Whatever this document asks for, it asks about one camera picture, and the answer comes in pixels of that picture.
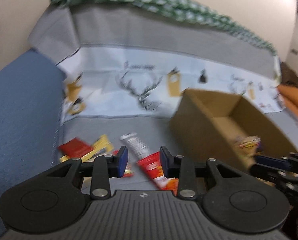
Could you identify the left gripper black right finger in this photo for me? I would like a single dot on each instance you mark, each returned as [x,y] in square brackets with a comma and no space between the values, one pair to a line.
[187,172]

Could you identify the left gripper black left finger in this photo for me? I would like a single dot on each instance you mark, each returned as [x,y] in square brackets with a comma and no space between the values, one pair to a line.
[100,171]

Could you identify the red orange snack bag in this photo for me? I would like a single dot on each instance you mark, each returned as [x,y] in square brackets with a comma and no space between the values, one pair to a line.
[152,168]

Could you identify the silver white long snack packet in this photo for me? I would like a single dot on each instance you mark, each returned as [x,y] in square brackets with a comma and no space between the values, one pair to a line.
[136,145]

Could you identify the small red candy packet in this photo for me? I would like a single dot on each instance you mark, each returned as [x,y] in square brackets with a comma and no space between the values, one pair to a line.
[126,167]

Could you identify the yellow snack packet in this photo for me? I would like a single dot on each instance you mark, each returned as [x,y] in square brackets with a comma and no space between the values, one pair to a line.
[101,146]

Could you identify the red flat snack packet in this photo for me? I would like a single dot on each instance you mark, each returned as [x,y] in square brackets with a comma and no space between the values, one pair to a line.
[75,148]

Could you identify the colourful snack in box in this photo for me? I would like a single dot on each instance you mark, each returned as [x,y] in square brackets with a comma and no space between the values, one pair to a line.
[249,145]

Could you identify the brown cardboard box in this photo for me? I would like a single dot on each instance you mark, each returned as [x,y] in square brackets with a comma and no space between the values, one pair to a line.
[207,125]

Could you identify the orange pillow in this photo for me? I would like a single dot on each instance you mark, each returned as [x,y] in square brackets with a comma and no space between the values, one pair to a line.
[290,97]

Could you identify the grey deer print sofa cover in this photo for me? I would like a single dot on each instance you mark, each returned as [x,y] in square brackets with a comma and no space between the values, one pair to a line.
[126,69]

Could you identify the green checkered cloth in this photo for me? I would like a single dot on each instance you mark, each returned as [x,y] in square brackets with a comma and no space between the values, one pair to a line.
[191,12]

